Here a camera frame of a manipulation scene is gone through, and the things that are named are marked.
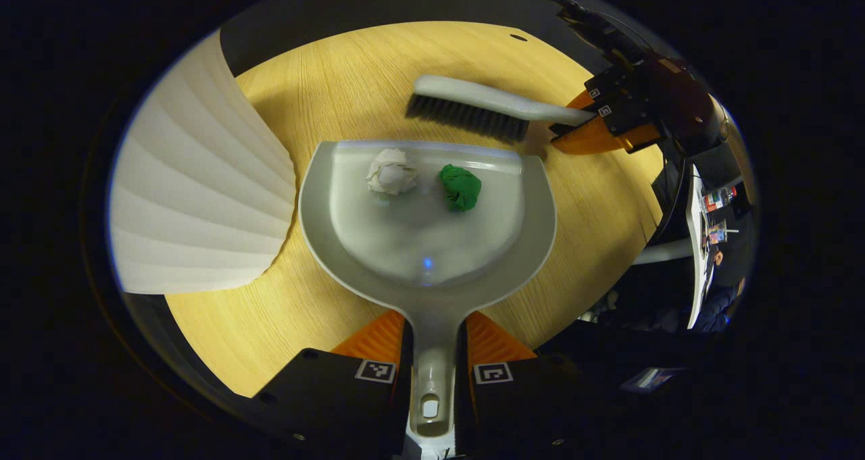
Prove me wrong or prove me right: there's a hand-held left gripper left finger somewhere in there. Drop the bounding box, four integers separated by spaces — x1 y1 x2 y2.
250 309 414 457

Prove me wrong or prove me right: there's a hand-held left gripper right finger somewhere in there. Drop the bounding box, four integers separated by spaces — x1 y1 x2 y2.
456 310 589 457

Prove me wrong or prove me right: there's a small grey broom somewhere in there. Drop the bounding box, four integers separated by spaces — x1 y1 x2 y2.
404 74 595 144

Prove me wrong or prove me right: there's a green paper ball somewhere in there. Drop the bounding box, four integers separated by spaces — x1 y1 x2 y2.
439 163 483 213

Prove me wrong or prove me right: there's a grey plastic dustpan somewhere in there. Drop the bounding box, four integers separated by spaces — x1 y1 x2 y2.
299 139 558 440

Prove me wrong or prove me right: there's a white paper ball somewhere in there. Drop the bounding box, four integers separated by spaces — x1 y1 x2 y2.
366 148 418 196

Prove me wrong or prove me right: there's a white ribbed garbage bin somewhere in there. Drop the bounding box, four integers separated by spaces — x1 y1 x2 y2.
108 29 298 295

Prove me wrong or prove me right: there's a wooden desktop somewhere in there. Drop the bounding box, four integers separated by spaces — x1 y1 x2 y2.
166 20 664 399

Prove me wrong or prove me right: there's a white bar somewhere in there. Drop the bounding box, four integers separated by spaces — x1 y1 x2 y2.
632 238 695 266

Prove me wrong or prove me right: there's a white side table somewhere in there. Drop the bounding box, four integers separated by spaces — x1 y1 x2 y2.
686 165 741 330

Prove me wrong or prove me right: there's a black backdrop cloth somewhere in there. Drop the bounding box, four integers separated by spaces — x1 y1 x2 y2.
220 0 609 76

